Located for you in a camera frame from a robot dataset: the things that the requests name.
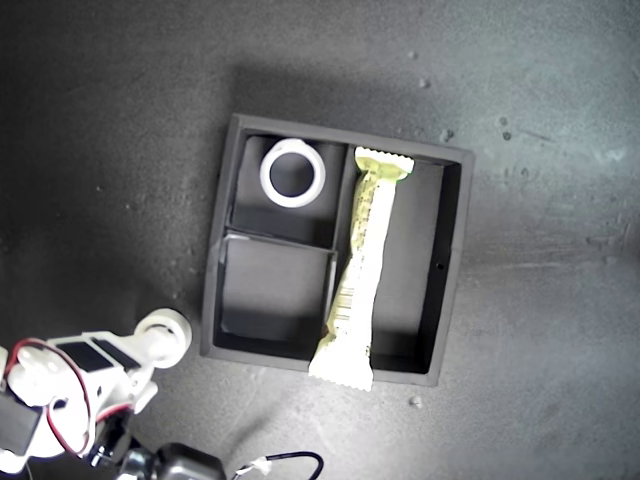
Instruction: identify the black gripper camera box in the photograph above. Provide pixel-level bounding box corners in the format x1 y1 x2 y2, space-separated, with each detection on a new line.
117 442 227 480

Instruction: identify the white tape roll green core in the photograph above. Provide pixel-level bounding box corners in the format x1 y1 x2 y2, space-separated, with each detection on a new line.
133 308 194 371

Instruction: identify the red motor wire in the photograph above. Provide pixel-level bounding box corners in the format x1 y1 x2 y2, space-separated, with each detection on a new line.
9 338 132 457

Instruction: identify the snack bar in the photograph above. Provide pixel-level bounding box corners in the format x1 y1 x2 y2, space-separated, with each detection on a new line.
307 145 417 393

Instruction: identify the black tray with wells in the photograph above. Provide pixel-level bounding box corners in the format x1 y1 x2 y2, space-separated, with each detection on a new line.
199 113 477 388

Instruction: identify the plain white tape roll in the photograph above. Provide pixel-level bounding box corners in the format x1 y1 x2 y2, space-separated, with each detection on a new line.
258 138 328 210

